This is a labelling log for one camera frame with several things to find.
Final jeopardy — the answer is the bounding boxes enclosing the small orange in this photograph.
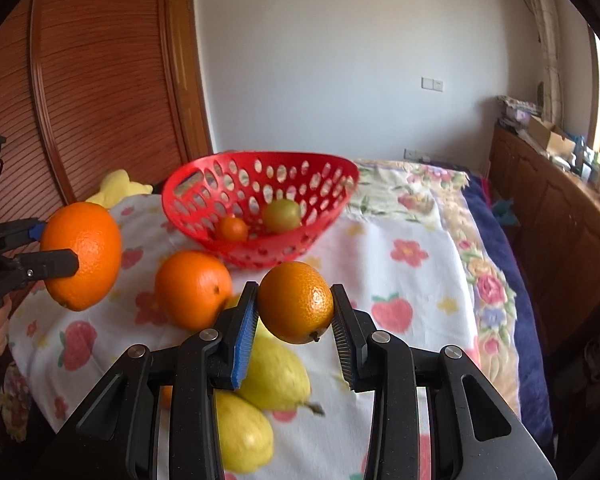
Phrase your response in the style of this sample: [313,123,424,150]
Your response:
[257,261,335,345]

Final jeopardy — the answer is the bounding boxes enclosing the wooden slatted wardrobe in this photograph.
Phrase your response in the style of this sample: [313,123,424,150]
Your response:
[0,0,213,206]

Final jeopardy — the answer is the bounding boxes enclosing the dark blue blanket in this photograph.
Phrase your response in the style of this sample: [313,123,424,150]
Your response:
[462,172,556,456]

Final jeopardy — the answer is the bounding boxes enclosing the dark floral cloth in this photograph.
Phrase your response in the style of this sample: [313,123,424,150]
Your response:
[0,360,33,456]

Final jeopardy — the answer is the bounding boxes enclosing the patterned curtain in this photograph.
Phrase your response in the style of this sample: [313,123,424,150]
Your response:
[517,0,566,126]

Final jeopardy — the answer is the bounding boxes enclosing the green round fruit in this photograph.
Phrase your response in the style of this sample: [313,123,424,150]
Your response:
[262,199,302,234]

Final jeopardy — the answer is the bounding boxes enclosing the yellow cloth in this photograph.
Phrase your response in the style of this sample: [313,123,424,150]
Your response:
[85,170,153,209]

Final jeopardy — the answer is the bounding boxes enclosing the small reddish orange fruit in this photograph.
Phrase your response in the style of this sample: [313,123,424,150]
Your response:
[215,216,249,242]

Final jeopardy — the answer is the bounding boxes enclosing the pile of folded cloths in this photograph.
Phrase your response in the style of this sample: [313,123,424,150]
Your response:
[496,95,542,132]

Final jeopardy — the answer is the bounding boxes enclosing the open cardboard box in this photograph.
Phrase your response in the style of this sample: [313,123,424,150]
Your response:
[527,115,577,157]

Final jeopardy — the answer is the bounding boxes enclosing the white strawberry flower print blanket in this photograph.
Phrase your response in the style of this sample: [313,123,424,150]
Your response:
[7,192,481,480]

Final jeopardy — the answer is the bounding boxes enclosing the red perforated plastic basket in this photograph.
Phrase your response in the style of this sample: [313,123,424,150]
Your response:
[161,150,361,269]

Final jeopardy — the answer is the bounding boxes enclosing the wooden cabinet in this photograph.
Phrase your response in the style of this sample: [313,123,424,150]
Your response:
[487,122,600,356]

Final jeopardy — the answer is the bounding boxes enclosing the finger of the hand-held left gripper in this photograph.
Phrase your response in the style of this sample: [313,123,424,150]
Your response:
[7,249,79,289]
[0,217,46,253]

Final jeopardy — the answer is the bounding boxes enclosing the pastel floral blanket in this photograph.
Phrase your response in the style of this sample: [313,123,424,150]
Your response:
[340,159,523,416]

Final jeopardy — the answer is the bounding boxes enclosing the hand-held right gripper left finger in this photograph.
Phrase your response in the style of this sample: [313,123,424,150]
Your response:
[35,281,260,480]

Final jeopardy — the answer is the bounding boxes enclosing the teal cloth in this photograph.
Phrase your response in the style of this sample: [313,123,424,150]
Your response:
[492,199,517,226]

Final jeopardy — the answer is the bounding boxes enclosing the large orange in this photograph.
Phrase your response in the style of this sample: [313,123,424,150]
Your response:
[40,202,123,312]
[154,251,234,332]

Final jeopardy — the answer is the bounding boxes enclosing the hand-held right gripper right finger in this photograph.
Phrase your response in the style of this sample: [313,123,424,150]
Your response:
[330,284,558,480]

